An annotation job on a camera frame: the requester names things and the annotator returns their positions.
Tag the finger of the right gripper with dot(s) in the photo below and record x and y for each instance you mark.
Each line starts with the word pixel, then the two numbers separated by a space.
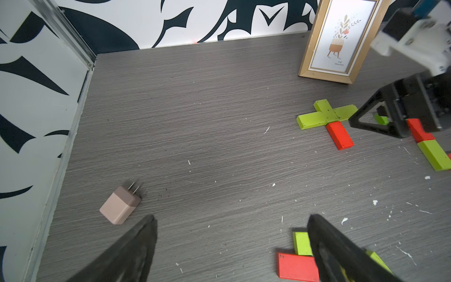
pixel 373 118

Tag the lime block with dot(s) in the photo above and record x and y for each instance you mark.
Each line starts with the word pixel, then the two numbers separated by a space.
pixel 345 112
pixel 311 120
pixel 325 109
pixel 435 155
pixel 302 244
pixel 378 260

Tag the pink wall charger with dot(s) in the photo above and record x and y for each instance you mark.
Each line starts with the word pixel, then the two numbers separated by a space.
pixel 120 204

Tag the wooden picture frame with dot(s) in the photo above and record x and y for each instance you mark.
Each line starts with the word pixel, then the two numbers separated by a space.
pixel 340 39

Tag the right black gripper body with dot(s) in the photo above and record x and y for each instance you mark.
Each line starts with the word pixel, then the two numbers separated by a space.
pixel 423 97

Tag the red block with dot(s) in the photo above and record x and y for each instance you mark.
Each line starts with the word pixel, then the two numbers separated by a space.
pixel 418 132
pixel 339 135
pixel 299 268

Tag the green block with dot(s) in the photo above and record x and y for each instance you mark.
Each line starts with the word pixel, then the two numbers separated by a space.
pixel 381 120

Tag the lime block top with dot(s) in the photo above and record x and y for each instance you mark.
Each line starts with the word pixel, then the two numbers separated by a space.
pixel 311 120

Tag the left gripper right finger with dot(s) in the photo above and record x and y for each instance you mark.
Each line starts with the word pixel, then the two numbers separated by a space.
pixel 339 259

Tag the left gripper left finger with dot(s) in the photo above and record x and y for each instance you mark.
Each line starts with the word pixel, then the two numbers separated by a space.
pixel 127 260

